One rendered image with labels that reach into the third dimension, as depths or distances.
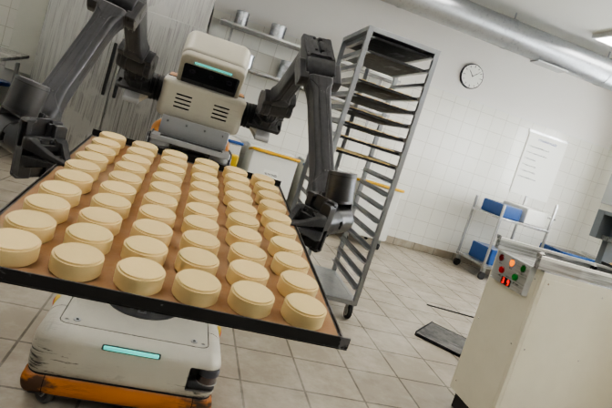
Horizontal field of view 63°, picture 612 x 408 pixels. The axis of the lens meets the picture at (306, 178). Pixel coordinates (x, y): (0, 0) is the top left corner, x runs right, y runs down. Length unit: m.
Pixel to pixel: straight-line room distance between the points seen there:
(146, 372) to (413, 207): 5.29
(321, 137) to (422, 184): 5.63
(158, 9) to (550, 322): 4.20
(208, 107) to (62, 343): 0.89
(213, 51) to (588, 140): 6.86
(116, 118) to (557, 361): 4.14
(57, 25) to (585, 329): 4.70
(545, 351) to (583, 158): 5.62
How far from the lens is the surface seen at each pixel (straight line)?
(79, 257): 0.55
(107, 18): 1.20
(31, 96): 0.98
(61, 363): 1.90
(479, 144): 7.04
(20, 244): 0.56
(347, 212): 1.02
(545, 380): 2.68
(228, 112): 1.69
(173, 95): 1.69
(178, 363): 1.86
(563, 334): 2.63
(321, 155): 1.12
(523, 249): 2.73
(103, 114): 5.21
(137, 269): 0.55
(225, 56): 1.65
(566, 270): 2.52
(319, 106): 1.19
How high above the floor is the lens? 1.13
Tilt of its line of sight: 6 degrees down
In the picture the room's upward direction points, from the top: 17 degrees clockwise
